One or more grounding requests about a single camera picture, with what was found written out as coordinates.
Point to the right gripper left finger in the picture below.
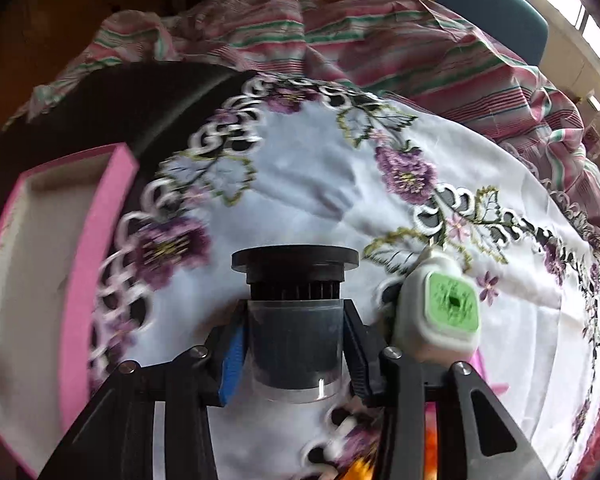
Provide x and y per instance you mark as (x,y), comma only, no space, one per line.
(113,437)

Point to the white container green lid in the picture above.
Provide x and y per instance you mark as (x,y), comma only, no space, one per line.
(437,315)

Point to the black grey cylindrical container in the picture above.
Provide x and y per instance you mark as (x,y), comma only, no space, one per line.
(296,318)

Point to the pink cardboard box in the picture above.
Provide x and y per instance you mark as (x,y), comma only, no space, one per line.
(55,231)

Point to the pink striped bedsheet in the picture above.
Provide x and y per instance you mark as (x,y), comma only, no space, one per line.
(417,49)

